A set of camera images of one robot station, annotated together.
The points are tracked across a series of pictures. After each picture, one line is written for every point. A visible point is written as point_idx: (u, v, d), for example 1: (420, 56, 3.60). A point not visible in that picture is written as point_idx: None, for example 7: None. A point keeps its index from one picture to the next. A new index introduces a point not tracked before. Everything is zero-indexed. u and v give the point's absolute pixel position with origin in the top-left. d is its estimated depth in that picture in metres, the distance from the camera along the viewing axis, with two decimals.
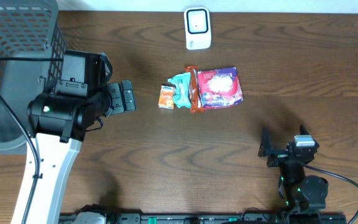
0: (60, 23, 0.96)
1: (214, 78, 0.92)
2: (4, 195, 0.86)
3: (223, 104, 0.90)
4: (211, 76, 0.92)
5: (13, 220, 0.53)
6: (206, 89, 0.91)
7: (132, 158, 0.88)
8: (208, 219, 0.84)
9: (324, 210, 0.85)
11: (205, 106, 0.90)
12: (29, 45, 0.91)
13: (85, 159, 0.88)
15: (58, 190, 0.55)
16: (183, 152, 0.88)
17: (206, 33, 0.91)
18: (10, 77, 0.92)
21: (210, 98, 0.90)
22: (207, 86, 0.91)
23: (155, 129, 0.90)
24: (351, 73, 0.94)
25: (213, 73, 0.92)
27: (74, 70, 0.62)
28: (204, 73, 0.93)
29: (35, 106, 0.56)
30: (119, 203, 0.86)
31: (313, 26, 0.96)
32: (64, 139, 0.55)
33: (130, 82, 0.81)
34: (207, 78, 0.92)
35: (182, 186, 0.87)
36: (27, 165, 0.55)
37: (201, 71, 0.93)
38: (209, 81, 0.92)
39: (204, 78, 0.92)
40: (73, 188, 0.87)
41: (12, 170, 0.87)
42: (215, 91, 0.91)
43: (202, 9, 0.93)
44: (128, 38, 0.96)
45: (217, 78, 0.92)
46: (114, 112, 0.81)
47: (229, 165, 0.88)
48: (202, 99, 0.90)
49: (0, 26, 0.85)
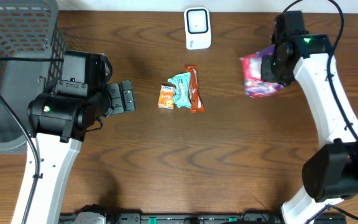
0: (60, 23, 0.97)
1: (255, 63, 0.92)
2: (4, 195, 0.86)
3: (264, 90, 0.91)
4: (252, 61, 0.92)
5: (13, 220, 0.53)
6: (248, 75, 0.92)
7: (132, 158, 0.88)
8: (208, 219, 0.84)
9: (324, 211, 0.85)
11: (248, 93, 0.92)
12: (29, 45, 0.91)
13: (85, 158, 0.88)
15: (58, 189, 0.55)
16: (183, 151, 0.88)
17: (206, 33, 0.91)
18: (10, 77, 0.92)
21: (252, 84, 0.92)
22: (250, 71, 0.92)
23: (155, 129, 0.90)
24: (352, 73, 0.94)
25: (253, 57, 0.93)
27: (74, 70, 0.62)
28: (246, 58, 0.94)
29: (35, 106, 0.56)
30: (119, 203, 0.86)
31: (313, 26, 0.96)
32: (65, 138, 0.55)
33: (130, 83, 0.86)
34: (248, 63, 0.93)
35: (182, 186, 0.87)
36: (27, 166, 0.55)
37: (242, 58, 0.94)
38: (250, 66, 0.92)
39: (246, 64, 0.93)
40: (73, 188, 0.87)
41: (12, 170, 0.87)
42: (257, 77, 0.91)
43: (202, 9, 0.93)
44: (128, 38, 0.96)
45: (257, 63, 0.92)
46: (114, 111, 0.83)
47: (229, 165, 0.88)
48: (245, 86, 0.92)
49: (0, 26, 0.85)
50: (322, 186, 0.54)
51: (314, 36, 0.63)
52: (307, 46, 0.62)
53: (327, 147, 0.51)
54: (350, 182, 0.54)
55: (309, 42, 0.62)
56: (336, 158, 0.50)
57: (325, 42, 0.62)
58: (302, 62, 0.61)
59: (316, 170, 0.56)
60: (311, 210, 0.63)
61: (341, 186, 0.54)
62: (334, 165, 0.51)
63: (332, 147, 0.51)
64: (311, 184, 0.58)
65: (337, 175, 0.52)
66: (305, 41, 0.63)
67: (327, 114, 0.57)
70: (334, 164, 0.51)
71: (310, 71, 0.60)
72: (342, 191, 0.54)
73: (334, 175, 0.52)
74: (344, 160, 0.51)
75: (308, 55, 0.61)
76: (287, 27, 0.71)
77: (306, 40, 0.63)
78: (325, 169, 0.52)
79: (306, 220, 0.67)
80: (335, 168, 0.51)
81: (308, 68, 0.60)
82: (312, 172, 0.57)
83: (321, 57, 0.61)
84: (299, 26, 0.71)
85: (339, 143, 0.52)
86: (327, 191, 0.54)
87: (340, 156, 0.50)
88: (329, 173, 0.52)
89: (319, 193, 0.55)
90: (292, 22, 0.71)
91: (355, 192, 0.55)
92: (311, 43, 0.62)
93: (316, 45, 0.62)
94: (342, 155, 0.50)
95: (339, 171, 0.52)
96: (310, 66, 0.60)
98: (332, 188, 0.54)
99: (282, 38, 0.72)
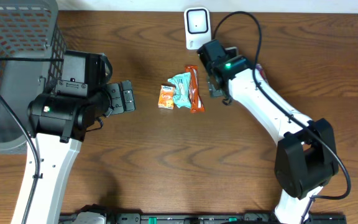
0: (60, 23, 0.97)
1: None
2: (4, 195, 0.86)
3: None
4: None
5: (13, 220, 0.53)
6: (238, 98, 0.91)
7: (132, 158, 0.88)
8: (208, 219, 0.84)
9: (325, 211, 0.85)
11: None
12: (29, 45, 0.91)
13: (85, 159, 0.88)
15: (58, 189, 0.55)
16: (183, 152, 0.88)
17: (206, 33, 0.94)
18: (9, 77, 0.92)
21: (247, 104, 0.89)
22: None
23: (155, 129, 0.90)
24: (352, 73, 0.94)
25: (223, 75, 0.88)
27: (74, 70, 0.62)
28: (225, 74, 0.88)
29: (35, 107, 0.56)
30: (119, 203, 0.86)
31: (313, 26, 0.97)
32: (65, 139, 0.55)
33: (130, 83, 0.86)
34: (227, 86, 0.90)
35: (182, 186, 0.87)
36: (27, 166, 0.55)
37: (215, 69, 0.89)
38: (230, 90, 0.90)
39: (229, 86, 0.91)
40: (73, 188, 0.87)
41: (12, 170, 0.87)
42: None
43: (202, 9, 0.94)
44: (128, 38, 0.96)
45: None
46: (114, 112, 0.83)
47: (229, 165, 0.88)
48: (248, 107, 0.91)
49: (0, 26, 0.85)
50: (296, 184, 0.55)
51: (232, 60, 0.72)
52: (230, 69, 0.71)
53: (281, 145, 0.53)
54: (319, 168, 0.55)
55: (230, 65, 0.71)
56: (293, 152, 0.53)
57: (243, 61, 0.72)
58: (232, 83, 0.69)
59: (284, 170, 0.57)
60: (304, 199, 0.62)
61: (313, 176, 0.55)
62: (294, 158, 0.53)
63: (286, 142, 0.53)
64: (287, 186, 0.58)
65: (302, 165, 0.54)
66: (226, 66, 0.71)
67: (271, 116, 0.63)
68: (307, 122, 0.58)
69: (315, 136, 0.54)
70: (293, 157, 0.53)
71: (240, 86, 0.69)
72: (317, 178, 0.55)
73: (298, 168, 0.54)
74: (300, 151, 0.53)
75: (234, 76, 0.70)
76: (211, 57, 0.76)
77: (227, 65, 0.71)
78: (289, 165, 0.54)
79: (301, 217, 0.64)
80: (298, 162, 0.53)
81: (238, 85, 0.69)
82: (283, 174, 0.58)
83: (245, 74, 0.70)
84: (220, 53, 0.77)
85: (290, 136, 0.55)
86: (304, 186, 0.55)
87: (295, 148, 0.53)
88: (294, 168, 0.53)
89: (297, 191, 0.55)
90: (212, 51, 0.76)
91: (329, 175, 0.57)
92: (232, 68, 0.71)
93: (236, 65, 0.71)
94: (297, 147, 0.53)
95: (302, 162, 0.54)
96: (238, 85, 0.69)
98: (306, 182, 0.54)
99: (209, 70, 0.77)
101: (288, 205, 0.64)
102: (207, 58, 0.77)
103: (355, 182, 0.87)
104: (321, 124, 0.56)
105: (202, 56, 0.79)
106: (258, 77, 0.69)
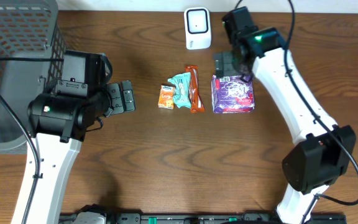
0: (60, 23, 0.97)
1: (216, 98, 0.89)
2: (4, 195, 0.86)
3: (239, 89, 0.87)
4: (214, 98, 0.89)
5: (13, 220, 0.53)
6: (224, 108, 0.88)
7: (132, 157, 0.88)
8: (208, 219, 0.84)
9: (324, 211, 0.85)
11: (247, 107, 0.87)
12: (29, 45, 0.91)
13: (85, 159, 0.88)
15: (58, 189, 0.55)
16: (183, 152, 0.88)
17: (206, 33, 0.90)
18: (9, 77, 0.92)
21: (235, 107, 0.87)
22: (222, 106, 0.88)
23: (155, 129, 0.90)
24: (352, 73, 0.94)
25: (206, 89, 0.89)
27: (74, 70, 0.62)
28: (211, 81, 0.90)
29: (35, 106, 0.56)
30: (119, 203, 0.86)
31: (313, 26, 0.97)
32: (64, 138, 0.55)
33: (130, 83, 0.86)
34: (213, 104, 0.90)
35: (182, 186, 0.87)
36: (27, 166, 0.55)
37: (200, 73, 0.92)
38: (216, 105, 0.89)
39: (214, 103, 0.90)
40: (73, 188, 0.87)
41: (12, 170, 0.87)
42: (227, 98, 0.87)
43: (202, 9, 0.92)
44: (127, 38, 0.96)
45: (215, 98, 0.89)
46: (114, 112, 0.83)
47: (229, 165, 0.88)
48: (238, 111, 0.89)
49: (0, 25, 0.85)
50: (304, 183, 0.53)
51: (263, 32, 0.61)
52: (260, 44, 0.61)
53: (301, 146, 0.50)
54: (331, 172, 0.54)
55: (261, 38, 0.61)
56: (312, 155, 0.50)
57: (276, 35, 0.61)
58: (259, 62, 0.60)
59: (294, 167, 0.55)
60: (304, 201, 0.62)
61: (323, 178, 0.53)
62: (311, 160, 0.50)
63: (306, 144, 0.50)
64: (292, 181, 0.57)
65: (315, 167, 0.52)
66: (256, 39, 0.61)
67: (296, 112, 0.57)
68: (333, 127, 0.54)
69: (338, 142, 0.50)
70: (310, 160, 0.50)
71: (268, 71, 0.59)
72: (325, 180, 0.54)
73: (311, 170, 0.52)
74: (319, 155, 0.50)
75: (262, 53, 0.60)
76: (237, 26, 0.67)
77: (257, 38, 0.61)
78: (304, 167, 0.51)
79: (302, 217, 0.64)
80: (312, 164, 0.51)
81: (266, 68, 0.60)
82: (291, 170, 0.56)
83: (278, 55, 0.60)
84: (248, 23, 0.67)
85: (311, 138, 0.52)
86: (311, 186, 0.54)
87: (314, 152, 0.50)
88: (307, 170, 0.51)
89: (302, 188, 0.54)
90: (240, 20, 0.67)
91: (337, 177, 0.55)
92: (263, 41, 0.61)
93: (266, 39, 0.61)
94: (316, 151, 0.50)
95: (317, 165, 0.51)
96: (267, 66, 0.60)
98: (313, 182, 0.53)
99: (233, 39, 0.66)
101: (289, 204, 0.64)
102: (234, 28, 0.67)
103: (355, 182, 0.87)
104: (346, 131, 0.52)
105: (227, 25, 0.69)
106: (290, 63, 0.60)
